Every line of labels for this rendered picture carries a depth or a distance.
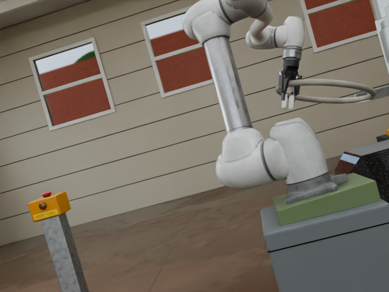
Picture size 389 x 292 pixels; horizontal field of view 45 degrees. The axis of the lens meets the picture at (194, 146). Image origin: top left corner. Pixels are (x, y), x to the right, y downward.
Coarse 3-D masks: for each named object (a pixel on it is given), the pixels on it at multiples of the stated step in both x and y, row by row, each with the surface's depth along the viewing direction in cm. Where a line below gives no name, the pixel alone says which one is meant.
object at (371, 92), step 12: (288, 84) 223; (300, 84) 218; (312, 84) 215; (324, 84) 213; (336, 84) 212; (348, 84) 212; (360, 84) 215; (288, 96) 252; (300, 96) 257; (360, 96) 244; (372, 96) 227
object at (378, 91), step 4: (380, 88) 238; (384, 88) 238; (388, 88) 239; (364, 92) 248; (376, 92) 237; (380, 92) 238; (384, 92) 238; (388, 92) 239; (356, 96) 246; (376, 96) 237; (380, 96) 237; (384, 96) 238; (368, 100) 237
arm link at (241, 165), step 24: (216, 0) 177; (192, 24) 182; (216, 24) 178; (216, 48) 178; (216, 72) 178; (240, 96) 176; (240, 120) 173; (240, 144) 169; (216, 168) 176; (240, 168) 169; (264, 168) 165
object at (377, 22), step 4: (376, 20) 327; (380, 20) 324; (384, 20) 319; (376, 24) 327; (380, 24) 324; (384, 24) 319; (376, 28) 329; (380, 28) 325; (380, 40) 328; (384, 56) 329; (388, 64) 327; (388, 68) 328; (388, 72) 329
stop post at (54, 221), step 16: (64, 192) 193; (32, 208) 184; (48, 208) 183; (64, 208) 188; (48, 224) 186; (64, 224) 189; (48, 240) 186; (64, 240) 186; (64, 256) 186; (64, 272) 187; (80, 272) 191; (64, 288) 187; (80, 288) 187
